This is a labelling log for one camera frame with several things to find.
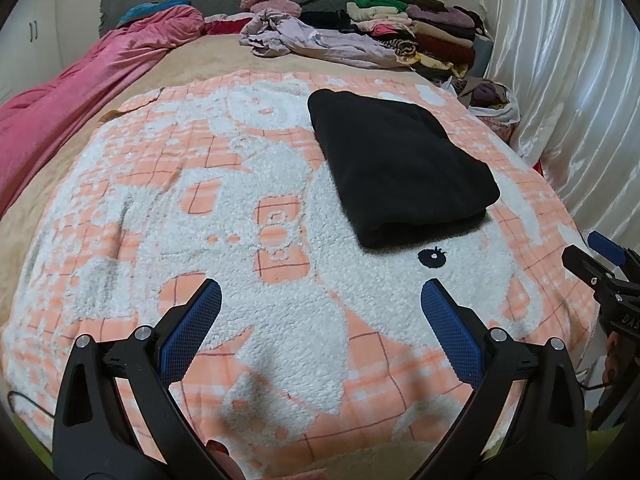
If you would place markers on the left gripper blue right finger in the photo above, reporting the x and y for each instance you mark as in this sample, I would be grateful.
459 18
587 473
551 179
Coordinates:
456 339

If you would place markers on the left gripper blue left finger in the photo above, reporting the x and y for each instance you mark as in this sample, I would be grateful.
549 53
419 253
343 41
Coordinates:
183 329

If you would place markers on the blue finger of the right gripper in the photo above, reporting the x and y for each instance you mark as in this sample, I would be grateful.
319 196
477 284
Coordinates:
606 248

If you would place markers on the black long sleeve sweater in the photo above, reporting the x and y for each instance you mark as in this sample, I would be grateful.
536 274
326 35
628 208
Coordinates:
400 179

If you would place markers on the bag of clothes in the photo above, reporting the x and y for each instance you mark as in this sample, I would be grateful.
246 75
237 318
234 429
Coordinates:
491 102

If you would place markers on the stack of folded clothes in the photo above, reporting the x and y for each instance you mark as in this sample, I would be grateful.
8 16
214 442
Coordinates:
435 40

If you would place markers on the person's right hand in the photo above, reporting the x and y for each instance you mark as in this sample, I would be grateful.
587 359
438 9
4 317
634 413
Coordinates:
616 348

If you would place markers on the person's left hand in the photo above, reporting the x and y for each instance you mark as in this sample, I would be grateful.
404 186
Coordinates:
222 457

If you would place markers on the red bag on floor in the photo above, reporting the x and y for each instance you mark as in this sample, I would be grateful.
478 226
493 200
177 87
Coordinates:
543 171

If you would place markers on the peach white plush blanket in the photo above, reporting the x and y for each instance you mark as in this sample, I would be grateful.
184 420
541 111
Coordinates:
321 356

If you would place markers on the white satin curtain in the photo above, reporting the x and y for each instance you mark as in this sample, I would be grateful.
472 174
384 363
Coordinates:
574 68

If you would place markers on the pink duvet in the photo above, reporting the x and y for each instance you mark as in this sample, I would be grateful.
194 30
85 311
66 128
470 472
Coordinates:
36 123

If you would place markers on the red garment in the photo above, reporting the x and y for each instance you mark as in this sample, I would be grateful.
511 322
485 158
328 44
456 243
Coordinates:
223 24

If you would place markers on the lilac crumpled garment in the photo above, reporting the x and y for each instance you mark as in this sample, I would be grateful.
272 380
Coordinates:
271 34

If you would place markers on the white wardrobe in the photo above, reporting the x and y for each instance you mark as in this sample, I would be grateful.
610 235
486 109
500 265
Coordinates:
29 47

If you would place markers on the blue pillow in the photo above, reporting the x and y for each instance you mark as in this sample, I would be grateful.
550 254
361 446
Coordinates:
144 10

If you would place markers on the pink fluffy pillow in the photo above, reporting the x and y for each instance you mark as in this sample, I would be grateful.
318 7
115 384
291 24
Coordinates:
285 6

